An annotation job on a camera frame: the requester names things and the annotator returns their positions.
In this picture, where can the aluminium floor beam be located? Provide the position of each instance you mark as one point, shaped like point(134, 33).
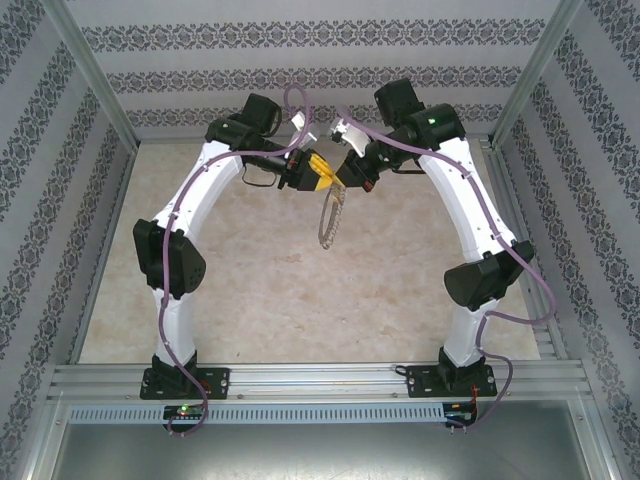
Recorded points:
point(102, 255)
point(547, 345)
point(170, 138)

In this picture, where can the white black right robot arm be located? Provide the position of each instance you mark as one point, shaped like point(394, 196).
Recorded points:
point(465, 200)

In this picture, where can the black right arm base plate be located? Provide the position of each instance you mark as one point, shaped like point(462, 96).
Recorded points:
point(420, 382)

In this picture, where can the small circuit board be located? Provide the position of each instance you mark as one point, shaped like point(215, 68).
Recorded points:
point(185, 411)
point(460, 412)

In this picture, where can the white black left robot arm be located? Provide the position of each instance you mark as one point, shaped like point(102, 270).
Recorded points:
point(205, 190)

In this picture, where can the aluminium frame bar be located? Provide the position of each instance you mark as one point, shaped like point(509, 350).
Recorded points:
point(40, 440)
point(597, 440)

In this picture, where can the grey metal sheet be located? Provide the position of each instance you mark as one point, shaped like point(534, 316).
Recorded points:
point(320, 455)

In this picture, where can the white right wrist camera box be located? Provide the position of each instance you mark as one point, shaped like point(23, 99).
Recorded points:
point(357, 137)

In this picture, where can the aluminium frame post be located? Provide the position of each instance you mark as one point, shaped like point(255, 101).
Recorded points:
point(540, 65)
point(85, 65)

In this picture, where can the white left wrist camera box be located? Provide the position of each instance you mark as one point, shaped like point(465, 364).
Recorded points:
point(300, 122)

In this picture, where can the aluminium back floor beam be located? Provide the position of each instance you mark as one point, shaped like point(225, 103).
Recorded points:
point(170, 138)

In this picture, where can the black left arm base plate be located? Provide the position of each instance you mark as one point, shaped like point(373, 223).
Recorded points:
point(220, 382)

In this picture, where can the aluminium mounting rail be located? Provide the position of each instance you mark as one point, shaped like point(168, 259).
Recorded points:
point(320, 382)

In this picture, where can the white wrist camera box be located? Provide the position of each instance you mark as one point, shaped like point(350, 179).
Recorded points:
point(357, 137)
point(300, 122)

